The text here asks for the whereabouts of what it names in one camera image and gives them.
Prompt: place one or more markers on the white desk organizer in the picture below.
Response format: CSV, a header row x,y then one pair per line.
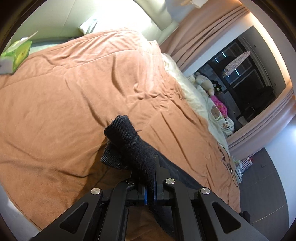
x,y
246,163

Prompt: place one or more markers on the cream padded headboard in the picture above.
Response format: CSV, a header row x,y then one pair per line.
x,y
69,18

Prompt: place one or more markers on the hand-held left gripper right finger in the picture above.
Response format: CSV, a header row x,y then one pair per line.
x,y
161,192

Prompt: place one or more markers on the orange blanket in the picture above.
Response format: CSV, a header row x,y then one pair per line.
x,y
69,104

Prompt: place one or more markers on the dark window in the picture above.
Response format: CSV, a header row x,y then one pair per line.
x,y
254,92

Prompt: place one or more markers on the black white spotted cloth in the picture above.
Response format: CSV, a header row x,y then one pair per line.
x,y
229,124

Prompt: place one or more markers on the green tissue box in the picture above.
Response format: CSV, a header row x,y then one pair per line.
x,y
22,53

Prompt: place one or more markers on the cream bear print pillow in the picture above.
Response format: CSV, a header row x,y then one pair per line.
x,y
216,113

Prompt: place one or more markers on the folded black clothes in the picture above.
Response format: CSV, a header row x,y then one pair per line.
x,y
245,216

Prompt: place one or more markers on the black plush toy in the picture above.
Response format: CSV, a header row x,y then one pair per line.
x,y
217,86

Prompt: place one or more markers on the floral hanging garment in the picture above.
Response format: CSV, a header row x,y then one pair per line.
x,y
235,62

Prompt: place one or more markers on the black pants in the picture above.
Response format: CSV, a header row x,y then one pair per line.
x,y
129,139

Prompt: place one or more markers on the pink plush toy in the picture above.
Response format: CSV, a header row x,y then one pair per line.
x,y
217,102

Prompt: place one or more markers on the beige plush toy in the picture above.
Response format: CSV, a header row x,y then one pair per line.
x,y
204,82

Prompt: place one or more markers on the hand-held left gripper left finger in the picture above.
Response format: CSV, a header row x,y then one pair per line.
x,y
144,197

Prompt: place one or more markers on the pink curtain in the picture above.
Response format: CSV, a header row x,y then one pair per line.
x,y
261,129
203,30

